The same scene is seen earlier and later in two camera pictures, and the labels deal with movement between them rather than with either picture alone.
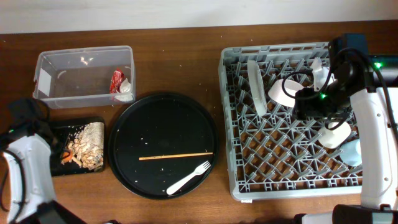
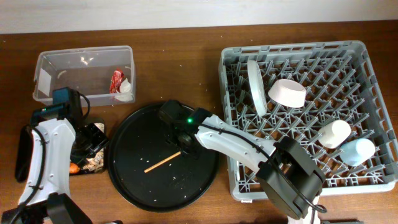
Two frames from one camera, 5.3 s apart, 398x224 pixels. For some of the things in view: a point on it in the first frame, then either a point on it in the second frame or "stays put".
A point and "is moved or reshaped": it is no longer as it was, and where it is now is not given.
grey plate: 258,87 stays put
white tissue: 125,94 stays put
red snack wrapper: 115,84 stays put
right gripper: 304,109 -> 193,154
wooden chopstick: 150,157 -> 162,162
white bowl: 277,94 stays put
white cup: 331,139 stays put
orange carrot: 67,156 is moved or reshaped
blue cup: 352,154 stays put
